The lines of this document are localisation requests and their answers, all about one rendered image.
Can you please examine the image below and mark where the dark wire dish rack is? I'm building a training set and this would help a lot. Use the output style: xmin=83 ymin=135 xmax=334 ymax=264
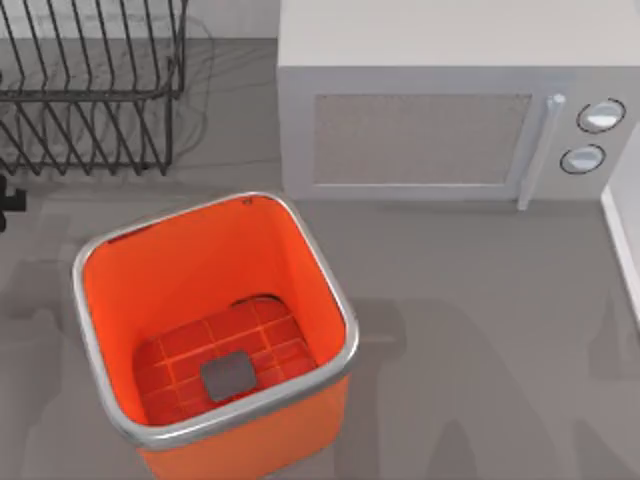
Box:
xmin=0 ymin=0 xmax=190 ymax=177

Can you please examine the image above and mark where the orange bin with metal rim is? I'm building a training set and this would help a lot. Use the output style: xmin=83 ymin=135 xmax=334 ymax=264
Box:
xmin=71 ymin=190 xmax=360 ymax=480

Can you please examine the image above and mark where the grey square coaster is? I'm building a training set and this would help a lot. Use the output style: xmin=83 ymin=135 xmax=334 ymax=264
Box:
xmin=199 ymin=350 xmax=259 ymax=403

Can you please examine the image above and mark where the pale microwave oven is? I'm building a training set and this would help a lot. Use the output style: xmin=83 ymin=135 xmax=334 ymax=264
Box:
xmin=276 ymin=0 xmax=640 ymax=211

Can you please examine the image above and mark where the microwave door handle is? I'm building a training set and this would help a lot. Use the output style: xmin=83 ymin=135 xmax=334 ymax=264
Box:
xmin=516 ymin=92 xmax=567 ymax=211

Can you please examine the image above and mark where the microwave oven door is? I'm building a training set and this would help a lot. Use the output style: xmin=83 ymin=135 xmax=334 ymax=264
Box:
xmin=279 ymin=67 xmax=546 ymax=202

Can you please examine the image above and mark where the large microwave knob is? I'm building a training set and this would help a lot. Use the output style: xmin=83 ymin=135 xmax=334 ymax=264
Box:
xmin=576 ymin=97 xmax=627 ymax=134

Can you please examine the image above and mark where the small microwave knob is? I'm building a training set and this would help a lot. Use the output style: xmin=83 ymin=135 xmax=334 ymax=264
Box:
xmin=558 ymin=143 xmax=608 ymax=176

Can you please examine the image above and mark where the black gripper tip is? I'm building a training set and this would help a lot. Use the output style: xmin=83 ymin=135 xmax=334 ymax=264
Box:
xmin=0 ymin=174 xmax=28 ymax=233

